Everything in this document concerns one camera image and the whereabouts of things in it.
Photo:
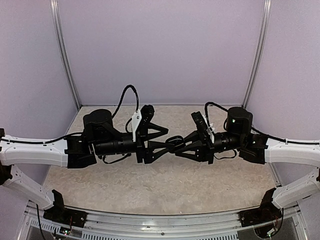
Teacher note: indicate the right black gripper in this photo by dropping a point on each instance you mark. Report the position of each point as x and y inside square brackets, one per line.
[204, 151]

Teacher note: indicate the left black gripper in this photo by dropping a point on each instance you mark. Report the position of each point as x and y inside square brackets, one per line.
[142, 152]

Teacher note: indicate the black earbud charging case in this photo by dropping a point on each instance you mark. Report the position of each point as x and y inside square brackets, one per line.
[175, 141]

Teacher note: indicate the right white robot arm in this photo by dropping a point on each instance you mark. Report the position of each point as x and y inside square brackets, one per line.
[255, 147]

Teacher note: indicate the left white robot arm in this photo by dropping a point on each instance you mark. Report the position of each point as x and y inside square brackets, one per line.
[79, 150]

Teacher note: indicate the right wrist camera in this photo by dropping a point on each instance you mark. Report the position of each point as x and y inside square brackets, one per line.
[204, 130]

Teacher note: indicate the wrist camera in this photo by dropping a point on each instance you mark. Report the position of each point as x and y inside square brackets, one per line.
[204, 130]
[140, 121]

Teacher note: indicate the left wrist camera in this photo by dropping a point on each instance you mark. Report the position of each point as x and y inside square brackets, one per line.
[140, 121]

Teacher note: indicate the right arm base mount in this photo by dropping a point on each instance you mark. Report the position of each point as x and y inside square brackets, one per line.
[266, 212]

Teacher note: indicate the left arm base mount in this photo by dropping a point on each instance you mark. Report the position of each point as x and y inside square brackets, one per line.
[60, 214]

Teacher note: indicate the front aluminium rail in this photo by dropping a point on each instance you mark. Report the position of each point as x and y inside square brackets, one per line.
[101, 225]

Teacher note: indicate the right aluminium frame post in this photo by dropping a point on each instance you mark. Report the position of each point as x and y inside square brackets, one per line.
[258, 52]

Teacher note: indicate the aluminium frame post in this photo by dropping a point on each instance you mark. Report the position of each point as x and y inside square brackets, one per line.
[54, 6]
[258, 52]

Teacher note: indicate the left aluminium frame post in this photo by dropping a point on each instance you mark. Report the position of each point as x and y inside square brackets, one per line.
[54, 6]

